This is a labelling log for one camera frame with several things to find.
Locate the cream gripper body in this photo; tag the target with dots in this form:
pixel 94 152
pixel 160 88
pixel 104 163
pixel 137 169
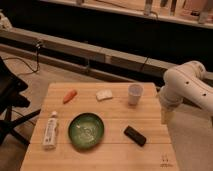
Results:
pixel 166 116

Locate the black eraser block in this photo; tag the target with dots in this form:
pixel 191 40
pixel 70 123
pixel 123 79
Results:
pixel 134 135

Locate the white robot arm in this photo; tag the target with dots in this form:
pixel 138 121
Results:
pixel 184 81

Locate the white sponge piece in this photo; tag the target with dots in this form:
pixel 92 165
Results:
pixel 104 95

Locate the green bowl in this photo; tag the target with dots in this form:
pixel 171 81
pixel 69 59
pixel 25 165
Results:
pixel 86 131

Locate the wooden table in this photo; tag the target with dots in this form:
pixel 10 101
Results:
pixel 116 151

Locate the orange carrot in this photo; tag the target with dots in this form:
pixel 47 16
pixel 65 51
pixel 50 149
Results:
pixel 69 96

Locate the white tube bottle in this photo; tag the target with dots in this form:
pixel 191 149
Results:
pixel 50 134

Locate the black office chair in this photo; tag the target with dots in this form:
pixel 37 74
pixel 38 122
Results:
pixel 11 87

